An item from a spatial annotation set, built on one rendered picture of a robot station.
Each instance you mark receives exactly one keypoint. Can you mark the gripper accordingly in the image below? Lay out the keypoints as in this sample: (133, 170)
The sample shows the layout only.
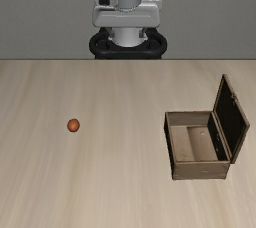
(126, 17)

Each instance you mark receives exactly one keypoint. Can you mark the brown egg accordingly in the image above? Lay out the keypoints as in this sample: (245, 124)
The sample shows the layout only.
(73, 125)

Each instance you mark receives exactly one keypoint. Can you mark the brown wooden box lid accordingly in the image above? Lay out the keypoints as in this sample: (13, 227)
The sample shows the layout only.
(231, 118)

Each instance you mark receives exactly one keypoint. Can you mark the brown wooden box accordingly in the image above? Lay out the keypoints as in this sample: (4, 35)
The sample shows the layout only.
(200, 168)

